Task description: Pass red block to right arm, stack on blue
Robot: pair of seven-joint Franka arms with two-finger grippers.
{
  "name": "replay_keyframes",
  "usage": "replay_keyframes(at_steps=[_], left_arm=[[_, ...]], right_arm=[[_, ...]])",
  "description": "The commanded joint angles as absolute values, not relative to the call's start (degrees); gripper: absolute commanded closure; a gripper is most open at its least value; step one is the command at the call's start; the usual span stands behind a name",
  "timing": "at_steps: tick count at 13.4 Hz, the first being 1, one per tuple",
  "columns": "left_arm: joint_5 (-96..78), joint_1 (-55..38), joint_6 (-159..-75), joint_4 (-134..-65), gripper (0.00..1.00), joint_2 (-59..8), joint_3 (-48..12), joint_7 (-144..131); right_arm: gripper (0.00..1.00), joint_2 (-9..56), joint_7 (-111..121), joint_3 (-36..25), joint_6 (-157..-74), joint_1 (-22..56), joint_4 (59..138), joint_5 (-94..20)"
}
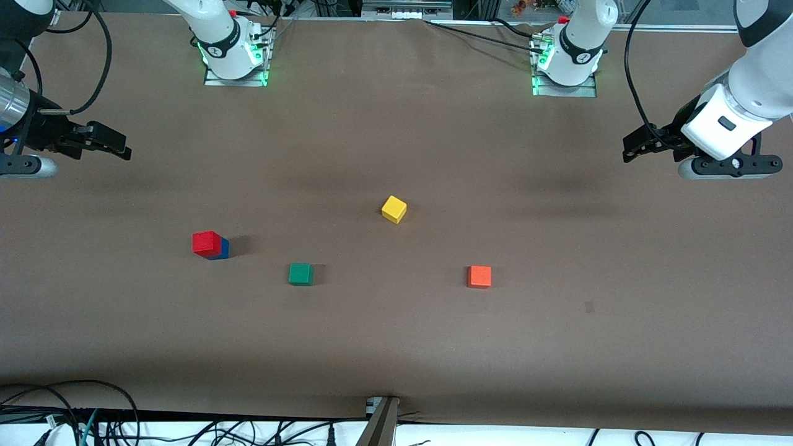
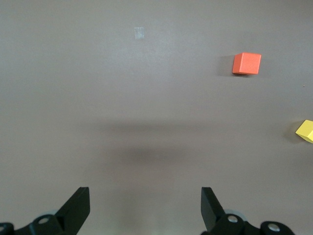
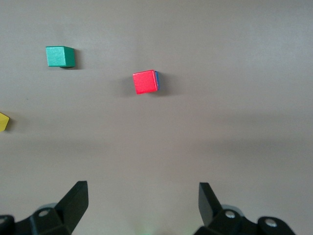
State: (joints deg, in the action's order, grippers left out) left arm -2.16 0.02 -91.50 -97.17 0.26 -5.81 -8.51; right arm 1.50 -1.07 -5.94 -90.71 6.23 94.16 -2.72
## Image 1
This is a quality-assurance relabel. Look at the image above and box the red wooden block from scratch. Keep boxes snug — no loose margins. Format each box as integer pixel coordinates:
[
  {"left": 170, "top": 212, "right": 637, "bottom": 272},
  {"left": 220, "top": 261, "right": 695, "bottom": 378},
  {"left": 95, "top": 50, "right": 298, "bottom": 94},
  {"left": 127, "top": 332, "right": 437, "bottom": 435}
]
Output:
[{"left": 192, "top": 231, "right": 222, "bottom": 258}]

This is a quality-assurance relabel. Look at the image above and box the yellow wooden block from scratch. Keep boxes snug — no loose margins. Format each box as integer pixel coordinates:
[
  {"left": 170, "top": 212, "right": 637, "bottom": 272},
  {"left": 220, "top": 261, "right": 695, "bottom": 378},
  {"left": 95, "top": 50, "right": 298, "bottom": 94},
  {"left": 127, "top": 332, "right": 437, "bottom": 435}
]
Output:
[{"left": 381, "top": 195, "right": 408, "bottom": 224}]

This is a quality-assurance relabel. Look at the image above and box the grey power strip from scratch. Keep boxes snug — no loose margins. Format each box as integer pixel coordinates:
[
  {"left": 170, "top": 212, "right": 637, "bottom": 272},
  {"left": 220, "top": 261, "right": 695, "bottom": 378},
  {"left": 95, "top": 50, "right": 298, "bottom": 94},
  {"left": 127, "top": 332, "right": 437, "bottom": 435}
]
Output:
[{"left": 362, "top": 0, "right": 453, "bottom": 20}]

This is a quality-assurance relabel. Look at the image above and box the white side table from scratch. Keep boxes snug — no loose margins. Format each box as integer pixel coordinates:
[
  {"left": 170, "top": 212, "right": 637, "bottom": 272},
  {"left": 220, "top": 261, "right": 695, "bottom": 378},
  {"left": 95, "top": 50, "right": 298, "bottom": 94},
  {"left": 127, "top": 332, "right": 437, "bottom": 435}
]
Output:
[{"left": 0, "top": 406, "right": 793, "bottom": 446}]

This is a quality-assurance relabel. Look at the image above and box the black right camera bracket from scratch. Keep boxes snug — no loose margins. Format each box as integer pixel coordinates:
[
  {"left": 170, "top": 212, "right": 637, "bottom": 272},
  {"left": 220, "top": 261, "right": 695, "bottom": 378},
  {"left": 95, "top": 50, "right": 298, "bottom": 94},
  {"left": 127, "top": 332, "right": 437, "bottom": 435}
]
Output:
[{"left": 0, "top": 152, "right": 41, "bottom": 174}]

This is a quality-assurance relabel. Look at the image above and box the black camera bracket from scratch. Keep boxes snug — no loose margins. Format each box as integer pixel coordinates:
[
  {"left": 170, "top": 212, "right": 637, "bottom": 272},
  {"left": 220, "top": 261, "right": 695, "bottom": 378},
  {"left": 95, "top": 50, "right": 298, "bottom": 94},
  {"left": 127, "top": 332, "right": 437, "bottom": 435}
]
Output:
[
  {"left": 691, "top": 133, "right": 782, "bottom": 177},
  {"left": 0, "top": 152, "right": 41, "bottom": 174}
]

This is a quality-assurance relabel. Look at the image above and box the black left camera bracket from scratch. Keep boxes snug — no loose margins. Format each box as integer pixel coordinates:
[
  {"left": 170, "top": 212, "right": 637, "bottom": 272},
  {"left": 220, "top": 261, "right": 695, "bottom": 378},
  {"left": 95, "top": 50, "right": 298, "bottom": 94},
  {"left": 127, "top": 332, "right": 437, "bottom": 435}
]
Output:
[{"left": 691, "top": 133, "right": 782, "bottom": 177}]

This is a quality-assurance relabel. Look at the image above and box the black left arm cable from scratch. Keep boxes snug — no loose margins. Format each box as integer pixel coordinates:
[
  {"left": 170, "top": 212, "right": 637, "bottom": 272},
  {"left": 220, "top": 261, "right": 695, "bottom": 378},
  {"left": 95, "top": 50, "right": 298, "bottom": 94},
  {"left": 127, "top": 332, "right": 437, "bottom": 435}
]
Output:
[{"left": 624, "top": 0, "right": 667, "bottom": 146}]

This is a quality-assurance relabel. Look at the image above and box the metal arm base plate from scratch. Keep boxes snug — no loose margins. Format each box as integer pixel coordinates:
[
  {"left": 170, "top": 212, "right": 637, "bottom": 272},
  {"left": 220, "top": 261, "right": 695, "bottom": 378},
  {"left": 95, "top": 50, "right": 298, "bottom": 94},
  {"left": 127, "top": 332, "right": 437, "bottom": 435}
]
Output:
[
  {"left": 204, "top": 67, "right": 269, "bottom": 88},
  {"left": 532, "top": 73, "right": 598, "bottom": 98}
]

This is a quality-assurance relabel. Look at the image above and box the black brass-plug right arm cable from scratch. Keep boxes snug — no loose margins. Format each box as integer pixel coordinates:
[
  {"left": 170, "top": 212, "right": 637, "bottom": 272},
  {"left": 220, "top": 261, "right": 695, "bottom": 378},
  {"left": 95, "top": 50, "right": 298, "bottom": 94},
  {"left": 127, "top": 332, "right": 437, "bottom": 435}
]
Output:
[{"left": 37, "top": 0, "right": 114, "bottom": 117}]

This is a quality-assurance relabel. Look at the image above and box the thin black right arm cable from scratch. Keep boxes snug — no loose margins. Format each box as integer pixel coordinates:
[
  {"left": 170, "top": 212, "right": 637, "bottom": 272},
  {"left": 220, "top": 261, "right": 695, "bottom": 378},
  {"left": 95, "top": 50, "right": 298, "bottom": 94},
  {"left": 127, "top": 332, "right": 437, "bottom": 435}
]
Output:
[{"left": 12, "top": 0, "right": 94, "bottom": 94}]

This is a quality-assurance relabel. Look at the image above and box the black base cable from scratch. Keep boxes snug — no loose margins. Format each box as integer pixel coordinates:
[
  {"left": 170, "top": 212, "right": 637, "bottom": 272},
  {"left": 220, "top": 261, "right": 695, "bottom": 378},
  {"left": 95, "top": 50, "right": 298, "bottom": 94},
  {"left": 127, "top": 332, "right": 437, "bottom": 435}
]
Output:
[
  {"left": 424, "top": 19, "right": 546, "bottom": 53},
  {"left": 493, "top": 17, "right": 541, "bottom": 39}
]

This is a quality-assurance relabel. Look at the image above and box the black looping cable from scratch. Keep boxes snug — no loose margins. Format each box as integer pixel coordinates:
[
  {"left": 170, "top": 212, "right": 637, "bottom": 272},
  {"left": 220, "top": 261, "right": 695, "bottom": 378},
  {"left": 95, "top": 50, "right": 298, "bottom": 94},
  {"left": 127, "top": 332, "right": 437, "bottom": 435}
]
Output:
[{"left": 0, "top": 379, "right": 142, "bottom": 446}]

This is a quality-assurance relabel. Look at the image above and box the teal cable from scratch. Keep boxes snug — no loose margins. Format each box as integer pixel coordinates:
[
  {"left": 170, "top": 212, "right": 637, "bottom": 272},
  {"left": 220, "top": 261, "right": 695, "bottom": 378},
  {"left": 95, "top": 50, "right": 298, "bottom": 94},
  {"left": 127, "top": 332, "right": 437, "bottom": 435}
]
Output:
[{"left": 79, "top": 409, "right": 100, "bottom": 446}]

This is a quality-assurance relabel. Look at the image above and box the tangled black cable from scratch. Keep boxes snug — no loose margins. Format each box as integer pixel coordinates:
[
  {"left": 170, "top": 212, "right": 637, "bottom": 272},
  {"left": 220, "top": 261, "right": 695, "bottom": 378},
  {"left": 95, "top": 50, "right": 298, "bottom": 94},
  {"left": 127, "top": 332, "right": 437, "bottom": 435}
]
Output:
[{"left": 99, "top": 420, "right": 348, "bottom": 446}]

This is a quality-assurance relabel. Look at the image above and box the grey metal clamp post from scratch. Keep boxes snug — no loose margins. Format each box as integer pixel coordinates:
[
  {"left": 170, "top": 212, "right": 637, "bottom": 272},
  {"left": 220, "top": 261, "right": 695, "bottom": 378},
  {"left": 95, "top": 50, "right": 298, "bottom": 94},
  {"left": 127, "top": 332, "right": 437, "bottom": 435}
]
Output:
[{"left": 356, "top": 395, "right": 401, "bottom": 446}]

